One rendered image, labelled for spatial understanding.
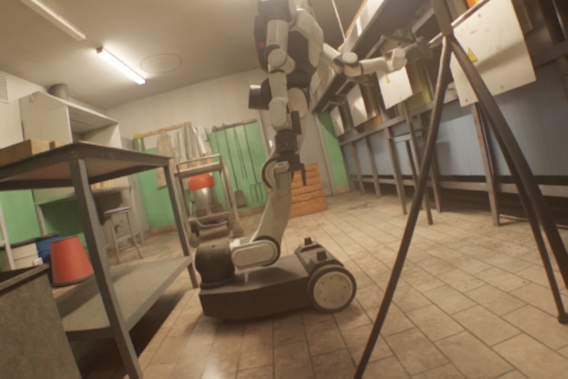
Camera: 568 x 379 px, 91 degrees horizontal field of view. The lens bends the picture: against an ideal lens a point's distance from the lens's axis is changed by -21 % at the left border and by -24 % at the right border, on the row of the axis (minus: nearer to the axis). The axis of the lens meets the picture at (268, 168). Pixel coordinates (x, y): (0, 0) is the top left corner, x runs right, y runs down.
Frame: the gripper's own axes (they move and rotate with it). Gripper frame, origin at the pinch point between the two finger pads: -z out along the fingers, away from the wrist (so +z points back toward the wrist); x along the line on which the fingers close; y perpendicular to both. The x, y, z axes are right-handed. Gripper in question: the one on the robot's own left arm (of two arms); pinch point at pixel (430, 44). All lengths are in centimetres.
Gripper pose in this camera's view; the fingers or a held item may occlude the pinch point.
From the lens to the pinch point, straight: 201.5
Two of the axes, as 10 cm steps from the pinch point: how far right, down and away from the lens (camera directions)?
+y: 0.0, 0.2, 10.0
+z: -8.9, 4.6, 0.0
